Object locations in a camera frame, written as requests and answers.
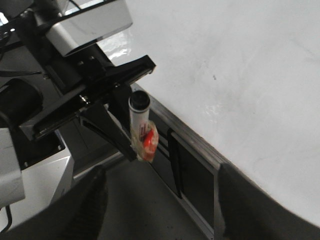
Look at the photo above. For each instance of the white whiteboard marker with tape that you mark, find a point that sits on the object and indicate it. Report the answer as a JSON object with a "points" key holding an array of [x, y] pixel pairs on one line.
{"points": [[144, 133]]}

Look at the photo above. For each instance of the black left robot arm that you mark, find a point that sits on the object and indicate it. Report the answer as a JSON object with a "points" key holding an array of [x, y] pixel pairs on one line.
{"points": [[29, 91]]}

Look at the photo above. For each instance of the white robot base platform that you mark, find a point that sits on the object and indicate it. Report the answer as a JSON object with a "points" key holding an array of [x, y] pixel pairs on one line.
{"points": [[26, 192]]}

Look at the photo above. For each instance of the white whiteboard with aluminium frame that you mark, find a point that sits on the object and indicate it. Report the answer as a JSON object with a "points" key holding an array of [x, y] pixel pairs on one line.
{"points": [[245, 76]]}

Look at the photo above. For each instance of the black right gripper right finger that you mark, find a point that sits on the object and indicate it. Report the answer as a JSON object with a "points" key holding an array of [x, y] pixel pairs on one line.
{"points": [[249, 214]]}

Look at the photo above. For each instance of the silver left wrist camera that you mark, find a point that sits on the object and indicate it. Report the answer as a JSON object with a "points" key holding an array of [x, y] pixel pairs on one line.
{"points": [[85, 27]]}

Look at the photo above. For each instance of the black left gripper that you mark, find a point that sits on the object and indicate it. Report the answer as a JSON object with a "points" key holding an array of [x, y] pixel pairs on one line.
{"points": [[94, 90]]}

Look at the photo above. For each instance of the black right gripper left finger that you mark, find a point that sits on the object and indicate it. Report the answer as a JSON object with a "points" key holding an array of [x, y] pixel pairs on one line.
{"points": [[77, 215]]}

